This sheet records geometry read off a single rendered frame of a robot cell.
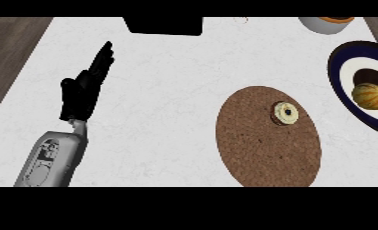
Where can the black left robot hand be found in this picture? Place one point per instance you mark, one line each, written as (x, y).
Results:
(82, 90)

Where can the brown oval placemat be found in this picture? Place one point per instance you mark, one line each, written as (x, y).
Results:
(267, 147)

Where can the dark blue rimmed plate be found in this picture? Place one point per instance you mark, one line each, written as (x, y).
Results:
(344, 74)

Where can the black boxy appliance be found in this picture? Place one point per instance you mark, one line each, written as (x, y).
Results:
(163, 25)

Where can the grey bowl with orange rim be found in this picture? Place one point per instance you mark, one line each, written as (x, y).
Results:
(326, 24)

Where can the yellow striped round fruit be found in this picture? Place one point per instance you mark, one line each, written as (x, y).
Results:
(366, 96)

